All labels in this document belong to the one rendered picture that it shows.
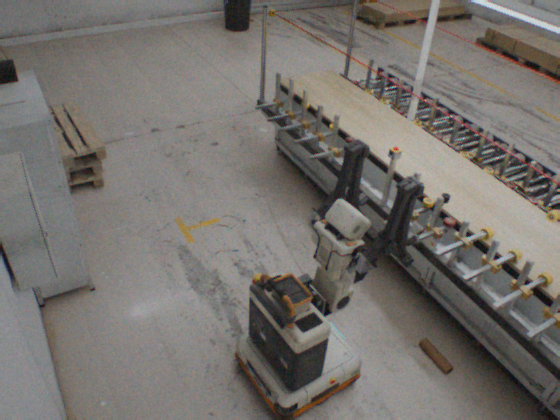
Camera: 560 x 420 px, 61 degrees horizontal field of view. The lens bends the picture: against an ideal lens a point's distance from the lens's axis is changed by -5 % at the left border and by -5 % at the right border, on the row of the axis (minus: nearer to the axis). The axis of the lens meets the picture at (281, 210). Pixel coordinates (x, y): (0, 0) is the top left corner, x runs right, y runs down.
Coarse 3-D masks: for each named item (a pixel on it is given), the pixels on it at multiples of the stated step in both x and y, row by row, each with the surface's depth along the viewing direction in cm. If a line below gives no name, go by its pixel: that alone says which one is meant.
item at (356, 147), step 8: (352, 144) 283; (360, 144) 282; (344, 152) 284; (352, 152) 278; (360, 152) 282; (344, 160) 285; (352, 160) 284; (344, 168) 286; (344, 176) 288; (336, 184) 295; (344, 184) 292; (336, 192) 295; (344, 192) 296; (344, 200) 296
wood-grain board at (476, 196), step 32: (320, 96) 499; (352, 96) 504; (352, 128) 449; (384, 128) 453; (416, 128) 457; (384, 160) 408; (416, 160) 411; (448, 160) 415; (448, 192) 377; (480, 192) 379; (512, 192) 382; (480, 224) 347; (512, 224) 349; (544, 224) 351; (544, 256) 323; (544, 288) 299
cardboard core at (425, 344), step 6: (420, 342) 366; (426, 342) 364; (426, 348) 362; (432, 348) 360; (432, 354) 357; (438, 354) 356; (438, 360) 353; (444, 360) 352; (444, 366) 349; (450, 366) 348; (450, 372) 352
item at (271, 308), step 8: (256, 288) 292; (264, 288) 292; (256, 296) 278; (264, 296) 281; (264, 304) 273; (272, 304) 280; (272, 312) 268; (280, 312) 275; (280, 320) 273; (288, 320) 270
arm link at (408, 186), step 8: (400, 184) 255; (408, 184) 254; (416, 184) 253; (400, 192) 254; (408, 192) 252; (416, 192) 256; (400, 200) 256; (392, 208) 261; (400, 208) 258; (392, 216) 262; (400, 216) 263; (392, 224) 263; (384, 232) 268; (392, 232) 267; (392, 240) 267; (384, 248) 269; (392, 248) 271
